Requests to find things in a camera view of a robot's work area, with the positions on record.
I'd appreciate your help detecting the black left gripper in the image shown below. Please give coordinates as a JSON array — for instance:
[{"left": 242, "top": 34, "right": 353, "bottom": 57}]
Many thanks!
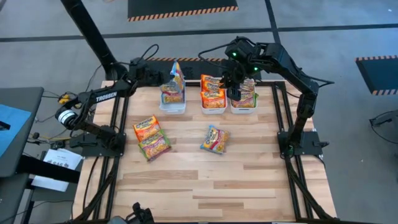
[{"left": 139, "top": 67, "right": 172, "bottom": 88}]

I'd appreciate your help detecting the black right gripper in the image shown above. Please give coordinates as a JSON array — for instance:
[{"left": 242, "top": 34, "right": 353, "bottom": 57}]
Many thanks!
[{"left": 220, "top": 58, "right": 249, "bottom": 101}]

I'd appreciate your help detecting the green lime shrimp ramen pack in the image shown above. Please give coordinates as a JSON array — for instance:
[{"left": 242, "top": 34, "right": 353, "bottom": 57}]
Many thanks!
[
  {"left": 230, "top": 91, "right": 259, "bottom": 109},
  {"left": 242, "top": 77, "right": 257, "bottom": 94},
  {"left": 138, "top": 129, "right": 172, "bottom": 161}
]

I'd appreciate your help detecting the orange chicken ramen pack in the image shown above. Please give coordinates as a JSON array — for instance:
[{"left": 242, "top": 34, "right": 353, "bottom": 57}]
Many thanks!
[
  {"left": 132, "top": 114, "right": 161, "bottom": 141},
  {"left": 201, "top": 89, "right": 227, "bottom": 109},
  {"left": 200, "top": 73, "right": 225, "bottom": 93}
]

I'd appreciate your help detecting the white plastic bin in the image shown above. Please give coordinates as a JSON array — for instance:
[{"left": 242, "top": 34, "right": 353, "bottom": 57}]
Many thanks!
[
  {"left": 200, "top": 81, "right": 228, "bottom": 115},
  {"left": 159, "top": 81, "right": 187, "bottom": 115},
  {"left": 229, "top": 81, "right": 259, "bottom": 115}
]

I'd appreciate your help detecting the black mat hazard-striped edge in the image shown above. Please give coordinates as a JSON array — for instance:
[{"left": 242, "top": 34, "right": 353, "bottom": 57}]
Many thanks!
[
  {"left": 126, "top": 57, "right": 262, "bottom": 82},
  {"left": 355, "top": 55, "right": 398, "bottom": 96},
  {"left": 127, "top": 0, "right": 239, "bottom": 22}
]

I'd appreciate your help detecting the white printed paper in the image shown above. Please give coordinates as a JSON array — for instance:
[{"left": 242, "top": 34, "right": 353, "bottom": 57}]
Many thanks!
[{"left": 30, "top": 148, "right": 84, "bottom": 192}]

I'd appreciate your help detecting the grey side table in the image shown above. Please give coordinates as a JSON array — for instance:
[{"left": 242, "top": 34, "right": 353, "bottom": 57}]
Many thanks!
[{"left": 0, "top": 86, "right": 44, "bottom": 178}]

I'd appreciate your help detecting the black crossbar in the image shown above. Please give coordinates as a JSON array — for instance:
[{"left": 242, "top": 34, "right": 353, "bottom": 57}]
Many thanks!
[{"left": 15, "top": 154, "right": 81, "bottom": 184}]

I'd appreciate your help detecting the blue sheet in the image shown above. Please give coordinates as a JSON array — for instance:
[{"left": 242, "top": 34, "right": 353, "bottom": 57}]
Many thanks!
[{"left": 0, "top": 104, "right": 32, "bottom": 156}]

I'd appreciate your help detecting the grey shelf board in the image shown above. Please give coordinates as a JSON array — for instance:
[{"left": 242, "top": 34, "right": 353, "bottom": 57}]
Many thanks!
[{"left": 0, "top": 172, "right": 30, "bottom": 224}]

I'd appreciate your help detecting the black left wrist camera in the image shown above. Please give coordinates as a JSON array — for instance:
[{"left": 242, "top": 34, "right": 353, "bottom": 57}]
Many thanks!
[{"left": 129, "top": 57, "right": 149, "bottom": 75}]

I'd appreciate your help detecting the black camera stand pole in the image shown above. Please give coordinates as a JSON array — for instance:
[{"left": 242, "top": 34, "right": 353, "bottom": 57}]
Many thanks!
[{"left": 60, "top": 0, "right": 129, "bottom": 81}]

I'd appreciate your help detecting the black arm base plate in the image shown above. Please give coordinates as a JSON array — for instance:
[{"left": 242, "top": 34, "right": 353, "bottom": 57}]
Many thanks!
[
  {"left": 277, "top": 130, "right": 330, "bottom": 156},
  {"left": 68, "top": 132, "right": 127, "bottom": 158}
]

